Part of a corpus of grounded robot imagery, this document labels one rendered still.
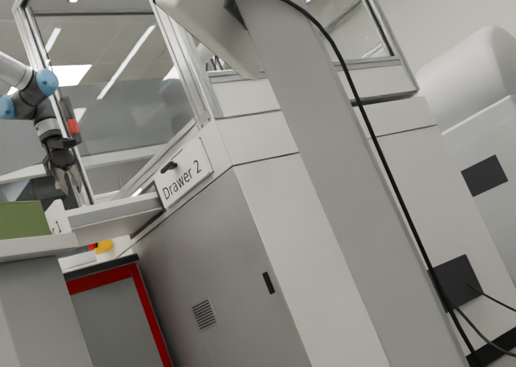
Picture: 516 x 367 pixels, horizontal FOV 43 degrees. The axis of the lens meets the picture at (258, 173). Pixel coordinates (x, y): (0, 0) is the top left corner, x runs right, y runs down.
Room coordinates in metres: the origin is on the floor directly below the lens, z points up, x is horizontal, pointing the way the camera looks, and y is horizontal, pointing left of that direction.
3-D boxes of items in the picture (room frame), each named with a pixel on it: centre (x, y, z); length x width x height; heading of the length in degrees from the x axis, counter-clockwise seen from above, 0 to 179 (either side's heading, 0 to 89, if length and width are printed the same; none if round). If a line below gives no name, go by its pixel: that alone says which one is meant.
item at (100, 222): (2.09, 0.50, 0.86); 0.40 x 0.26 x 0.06; 130
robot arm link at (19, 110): (1.90, 0.61, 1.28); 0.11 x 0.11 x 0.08; 61
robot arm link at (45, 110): (1.99, 0.58, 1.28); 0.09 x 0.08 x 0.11; 151
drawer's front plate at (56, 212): (1.96, 0.66, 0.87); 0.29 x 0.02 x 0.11; 40
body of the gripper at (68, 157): (2.01, 0.58, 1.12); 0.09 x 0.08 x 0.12; 40
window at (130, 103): (2.15, 0.37, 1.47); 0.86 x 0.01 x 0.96; 40
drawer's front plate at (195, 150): (1.92, 0.21, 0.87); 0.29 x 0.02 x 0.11; 40
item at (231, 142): (2.44, 0.02, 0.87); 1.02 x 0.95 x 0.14; 40
